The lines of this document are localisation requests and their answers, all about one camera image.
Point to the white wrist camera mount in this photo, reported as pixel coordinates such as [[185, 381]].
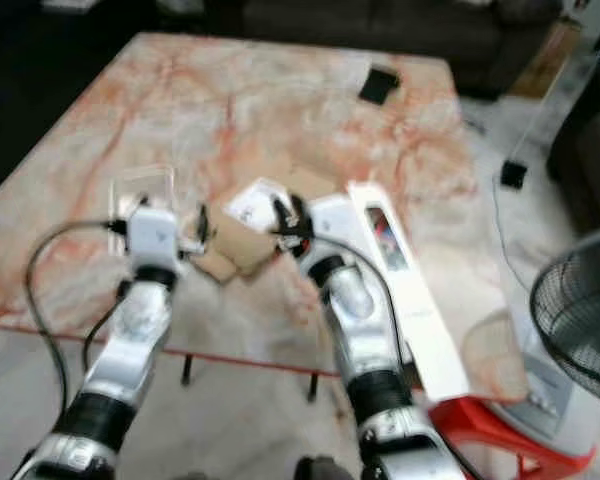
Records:
[[155, 235], [330, 225]]

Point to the long white product box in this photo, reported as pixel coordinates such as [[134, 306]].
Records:
[[415, 310]]

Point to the white paper packet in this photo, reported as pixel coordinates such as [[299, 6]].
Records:
[[258, 205]]

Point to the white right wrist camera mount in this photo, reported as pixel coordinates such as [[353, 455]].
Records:
[[330, 225]]

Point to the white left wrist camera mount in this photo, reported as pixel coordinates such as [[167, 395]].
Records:
[[155, 235]]

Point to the black square coaster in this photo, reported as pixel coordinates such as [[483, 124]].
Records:
[[379, 86]]

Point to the brown cardboard piece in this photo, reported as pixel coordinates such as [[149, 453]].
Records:
[[245, 250]]

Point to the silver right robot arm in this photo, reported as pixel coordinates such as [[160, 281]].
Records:
[[355, 310]]

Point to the dark sofa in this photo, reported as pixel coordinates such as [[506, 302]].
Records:
[[370, 35]]

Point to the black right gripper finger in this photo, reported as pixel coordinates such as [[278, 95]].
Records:
[[298, 210], [281, 213]]

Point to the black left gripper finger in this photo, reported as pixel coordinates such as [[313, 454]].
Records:
[[143, 204], [203, 222]]

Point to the dark armchair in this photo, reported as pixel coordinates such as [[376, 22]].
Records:
[[590, 160]]

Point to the white fan base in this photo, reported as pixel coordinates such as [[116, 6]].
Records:
[[550, 400]]

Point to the black power adapter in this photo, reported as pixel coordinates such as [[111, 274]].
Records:
[[513, 174]]

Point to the black table leg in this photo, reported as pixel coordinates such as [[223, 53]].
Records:
[[188, 370], [312, 387]]

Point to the red plastic stool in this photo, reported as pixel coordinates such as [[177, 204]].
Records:
[[490, 435]]

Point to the dark grey robot leg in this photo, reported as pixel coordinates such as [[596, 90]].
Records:
[[320, 469]]

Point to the clear plastic container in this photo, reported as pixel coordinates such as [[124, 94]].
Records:
[[140, 185]]

